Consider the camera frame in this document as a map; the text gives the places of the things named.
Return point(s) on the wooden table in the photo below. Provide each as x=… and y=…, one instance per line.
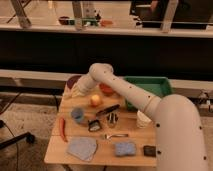
x=57, y=149

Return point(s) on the black chair base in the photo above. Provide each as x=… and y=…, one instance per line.
x=30, y=138

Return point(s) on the yellow apple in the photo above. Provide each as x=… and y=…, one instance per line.
x=95, y=100

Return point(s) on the blue cloth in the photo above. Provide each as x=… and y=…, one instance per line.
x=82, y=148

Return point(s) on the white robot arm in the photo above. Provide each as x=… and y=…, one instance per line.
x=180, y=144

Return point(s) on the green plastic tray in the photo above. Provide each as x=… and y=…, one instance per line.
x=159, y=86

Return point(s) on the silver fork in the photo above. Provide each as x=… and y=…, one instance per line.
x=107, y=136

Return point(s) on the white paper cup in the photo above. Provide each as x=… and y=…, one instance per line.
x=142, y=120

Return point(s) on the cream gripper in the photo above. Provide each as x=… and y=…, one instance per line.
x=71, y=92

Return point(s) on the orange bowl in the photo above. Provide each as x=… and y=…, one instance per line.
x=106, y=90

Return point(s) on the purple bowl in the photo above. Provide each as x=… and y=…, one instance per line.
x=72, y=80

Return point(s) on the red chili pepper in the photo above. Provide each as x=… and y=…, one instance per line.
x=62, y=129

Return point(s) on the blue plastic cup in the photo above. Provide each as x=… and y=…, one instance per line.
x=78, y=115

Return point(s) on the black sponge block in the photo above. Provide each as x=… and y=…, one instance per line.
x=149, y=151

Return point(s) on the blue sponge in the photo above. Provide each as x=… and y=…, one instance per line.
x=125, y=149

